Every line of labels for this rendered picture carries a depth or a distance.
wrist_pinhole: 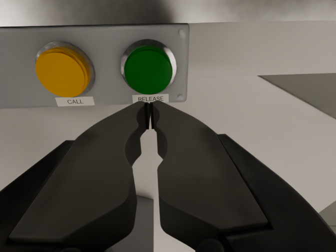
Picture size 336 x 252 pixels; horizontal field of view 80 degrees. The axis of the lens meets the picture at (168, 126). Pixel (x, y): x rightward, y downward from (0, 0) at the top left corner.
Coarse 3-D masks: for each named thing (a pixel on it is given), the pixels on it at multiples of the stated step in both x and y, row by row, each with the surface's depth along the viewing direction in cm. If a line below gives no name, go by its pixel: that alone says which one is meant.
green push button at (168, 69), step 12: (144, 48) 16; (156, 48) 16; (132, 60) 16; (144, 60) 16; (156, 60) 16; (168, 60) 16; (132, 72) 16; (144, 72) 17; (156, 72) 17; (168, 72) 17; (132, 84) 17; (144, 84) 17; (156, 84) 17
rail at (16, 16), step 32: (0, 0) 14; (32, 0) 14; (64, 0) 15; (96, 0) 15; (128, 0) 15; (160, 0) 15; (192, 0) 15; (224, 0) 15; (256, 0) 15; (288, 0) 15; (320, 0) 16
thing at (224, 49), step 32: (192, 32) 25; (224, 32) 26; (256, 32) 26; (288, 32) 26; (320, 32) 26; (192, 64) 28; (224, 64) 28; (256, 64) 28; (288, 64) 28; (320, 64) 29
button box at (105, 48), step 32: (0, 32) 15; (32, 32) 16; (64, 32) 16; (96, 32) 16; (128, 32) 16; (160, 32) 16; (0, 64) 17; (32, 64) 17; (96, 64) 17; (0, 96) 18; (32, 96) 18; (96, 96) 19; (128, 96) 19; (160, 96) 19
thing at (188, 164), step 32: (160, 128) 9; (192, 128) 9; (192, 160) 7; (224, 160) 7; (160, 192) 6; (192, 192) 6; (224, 192) 6; (160, 224) 6; (192, 224) 5; (224, 224) 5; (256, 224) 5
